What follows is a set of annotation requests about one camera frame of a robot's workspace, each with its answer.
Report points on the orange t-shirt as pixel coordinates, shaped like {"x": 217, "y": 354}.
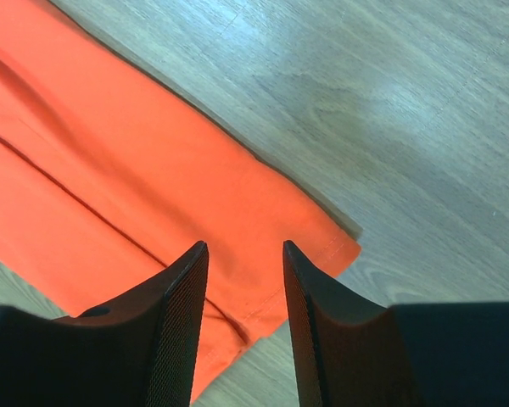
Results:
{"x": 106, "y": 178}

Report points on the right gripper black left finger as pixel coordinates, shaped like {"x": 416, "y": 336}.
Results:
{"x": 137, "y": 349}

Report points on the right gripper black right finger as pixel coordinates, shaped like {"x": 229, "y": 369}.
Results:
{"x": 348, "y": 350}

